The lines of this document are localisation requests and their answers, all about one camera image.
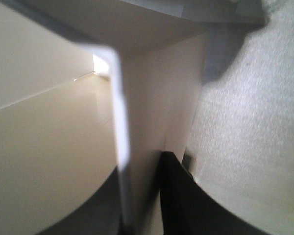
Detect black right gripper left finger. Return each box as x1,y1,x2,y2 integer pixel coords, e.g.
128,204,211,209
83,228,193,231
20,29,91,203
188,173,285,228
39,168,123,235

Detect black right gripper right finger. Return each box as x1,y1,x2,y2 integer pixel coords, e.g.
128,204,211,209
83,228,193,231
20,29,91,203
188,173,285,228
159,152,264,235

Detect white paper trash bin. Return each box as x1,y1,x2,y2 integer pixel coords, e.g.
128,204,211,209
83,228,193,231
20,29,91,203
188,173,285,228
0,0,269,235

